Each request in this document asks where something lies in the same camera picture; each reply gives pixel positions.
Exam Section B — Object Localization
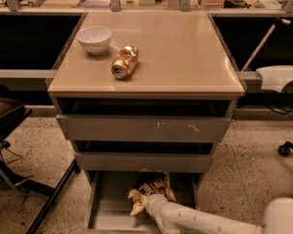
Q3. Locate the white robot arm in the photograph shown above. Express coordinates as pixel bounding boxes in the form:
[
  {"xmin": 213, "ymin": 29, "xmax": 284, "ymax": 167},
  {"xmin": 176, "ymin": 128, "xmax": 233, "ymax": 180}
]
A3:
[{"xmin": 146, "ymin": 194, "xmax": 293, "ymax": 234}]

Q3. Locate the bottom grey drawer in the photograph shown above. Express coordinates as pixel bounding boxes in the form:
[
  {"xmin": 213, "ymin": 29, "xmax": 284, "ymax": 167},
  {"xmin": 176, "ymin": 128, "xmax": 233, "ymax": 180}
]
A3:
[{"xmin": 84, "ymin": 171, "xmax": 202, "ymax": 234}]

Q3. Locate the white bowl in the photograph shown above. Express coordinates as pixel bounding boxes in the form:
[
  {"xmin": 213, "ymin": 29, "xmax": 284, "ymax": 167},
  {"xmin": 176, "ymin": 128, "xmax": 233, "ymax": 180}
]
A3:
[{"xmin": 76, "ymin": 26, "xmax": 112, "ymax": 55}]

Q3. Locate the grey drawer cabinet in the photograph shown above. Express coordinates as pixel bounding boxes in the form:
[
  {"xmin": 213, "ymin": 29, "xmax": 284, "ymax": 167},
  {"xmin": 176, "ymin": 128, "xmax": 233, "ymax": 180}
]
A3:
[{"xmin": 45, "ymin": 11, "xmax": 247, "ymax": 234}]

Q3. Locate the middle grey drawer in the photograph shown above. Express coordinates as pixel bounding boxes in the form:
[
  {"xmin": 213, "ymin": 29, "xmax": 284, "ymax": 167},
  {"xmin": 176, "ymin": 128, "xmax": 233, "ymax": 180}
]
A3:
[{"xmin": 75, "ymin": 152, "xmax": 213, "ymax": 173}]

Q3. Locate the black chair on left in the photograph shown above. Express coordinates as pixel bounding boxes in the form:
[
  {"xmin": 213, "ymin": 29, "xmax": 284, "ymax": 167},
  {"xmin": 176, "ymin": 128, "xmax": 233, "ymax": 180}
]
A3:
[{"xmin": 0, "ymin": 85, "xmax": 80, "ymax": 234}]

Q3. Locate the grey drawer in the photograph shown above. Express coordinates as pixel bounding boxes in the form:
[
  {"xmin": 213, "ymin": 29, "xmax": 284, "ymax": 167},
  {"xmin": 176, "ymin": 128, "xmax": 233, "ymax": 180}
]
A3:
[
  {"xmin": 57, "ymin": 114, "xmax": 230, "ymax": 142},
  {"xmin": 84, "ymin": 171, "xmax": 202, "ymax": 234},
  {"xmin": 75, "ymin": 152, "xmax": 213, "ymax": 173}
]

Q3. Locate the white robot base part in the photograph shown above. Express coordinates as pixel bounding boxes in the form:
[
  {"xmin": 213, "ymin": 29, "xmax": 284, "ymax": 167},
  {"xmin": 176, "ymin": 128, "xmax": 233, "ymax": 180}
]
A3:
[{"xmin": 256, "ymin": 65, "xmax": 293, "ymax": 93}]

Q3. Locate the black office chair base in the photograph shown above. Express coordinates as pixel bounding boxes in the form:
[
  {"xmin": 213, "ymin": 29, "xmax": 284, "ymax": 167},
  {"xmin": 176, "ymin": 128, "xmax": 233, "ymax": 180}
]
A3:
[{"xmin": 277, "ymin": 141, "xmax": 293, "ymax": 157}]

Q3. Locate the top grey drawer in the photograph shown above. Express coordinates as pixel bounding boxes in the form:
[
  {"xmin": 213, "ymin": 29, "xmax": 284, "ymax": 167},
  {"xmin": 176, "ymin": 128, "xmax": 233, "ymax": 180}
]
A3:
[{"xmin": 57, "ymin": 114, "xmax": 230, "ymax": 142}]

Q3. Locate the crushed gold soda can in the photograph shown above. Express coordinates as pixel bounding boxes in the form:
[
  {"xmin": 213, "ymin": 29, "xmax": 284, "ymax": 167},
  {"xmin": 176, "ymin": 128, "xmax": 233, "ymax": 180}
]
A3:
[{"xmin": 111, "ymin": 45, "xmax": 140, "ymax": 80}]

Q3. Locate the brown chip bag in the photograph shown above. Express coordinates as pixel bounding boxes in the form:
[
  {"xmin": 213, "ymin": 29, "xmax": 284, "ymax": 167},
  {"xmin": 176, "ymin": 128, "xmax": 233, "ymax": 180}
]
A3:
[{"xmin": 128, "ymin": 172, "xmax": 177, "ymax": 215}]

